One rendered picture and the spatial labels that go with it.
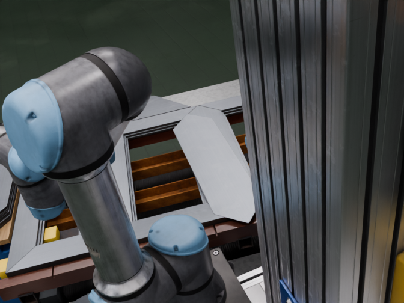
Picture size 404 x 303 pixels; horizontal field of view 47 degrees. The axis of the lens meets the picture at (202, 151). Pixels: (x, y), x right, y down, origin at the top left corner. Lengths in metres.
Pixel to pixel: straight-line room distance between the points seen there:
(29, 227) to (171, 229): 0.90
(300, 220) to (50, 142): 0.34
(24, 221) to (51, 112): 1.21
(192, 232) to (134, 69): 0.39
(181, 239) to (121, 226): 0.19
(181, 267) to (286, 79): 0.53
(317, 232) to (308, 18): 0.28
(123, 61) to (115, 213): 0.24
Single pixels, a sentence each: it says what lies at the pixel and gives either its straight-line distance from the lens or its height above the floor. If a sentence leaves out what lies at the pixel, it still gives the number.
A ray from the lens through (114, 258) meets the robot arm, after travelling 0.82.
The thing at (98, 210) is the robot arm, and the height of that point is 1.47.
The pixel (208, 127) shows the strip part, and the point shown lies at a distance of 1.99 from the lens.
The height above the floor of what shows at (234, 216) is 0.84.
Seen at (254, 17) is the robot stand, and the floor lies 1.74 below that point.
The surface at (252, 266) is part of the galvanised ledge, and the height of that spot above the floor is 0.68.
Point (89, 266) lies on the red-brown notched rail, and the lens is 1.58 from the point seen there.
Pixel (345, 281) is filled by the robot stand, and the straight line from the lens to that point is 0.62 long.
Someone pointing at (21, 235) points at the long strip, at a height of 0.84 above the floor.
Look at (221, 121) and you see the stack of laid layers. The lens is 2.01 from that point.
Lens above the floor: 1.95
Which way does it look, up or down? 36 degrees down
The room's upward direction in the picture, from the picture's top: 11 degrees counter-clockwise
